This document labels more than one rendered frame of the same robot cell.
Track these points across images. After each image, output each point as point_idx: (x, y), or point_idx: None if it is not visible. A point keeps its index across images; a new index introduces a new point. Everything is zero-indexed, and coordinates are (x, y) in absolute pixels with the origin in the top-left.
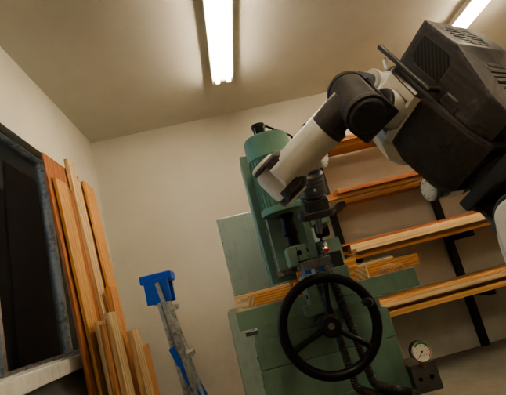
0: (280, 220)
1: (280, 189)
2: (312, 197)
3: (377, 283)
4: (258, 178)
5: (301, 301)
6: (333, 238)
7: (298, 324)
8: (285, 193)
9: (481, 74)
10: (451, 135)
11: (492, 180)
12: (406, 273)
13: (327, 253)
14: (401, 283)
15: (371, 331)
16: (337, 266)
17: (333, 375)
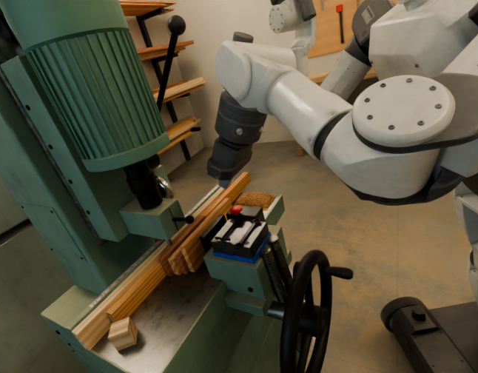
0: (128, 169)
1: (426, 177)
2: (254, 140)
3: (267, 224)
4: (413, 155)
5: (223, 291)
6: (158, 169)
7: (223, 323)
8: (448, 189)
9: None
10: None
11: None
12: (279, 204)
13: (239, 213)
14: (277, 214)
15: None
16: (275, 234)
17: (320, 369)
